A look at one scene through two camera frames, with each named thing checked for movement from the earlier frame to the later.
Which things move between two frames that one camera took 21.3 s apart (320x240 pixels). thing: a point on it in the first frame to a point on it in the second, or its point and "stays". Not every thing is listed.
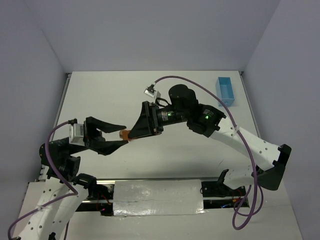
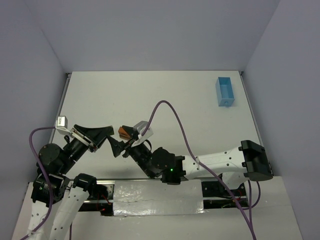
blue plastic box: x=224 y=90 stays
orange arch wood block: x=124 y=134 stays
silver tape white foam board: x=161 y=197 stays
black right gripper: x=153 y=119 to x=130 y=144
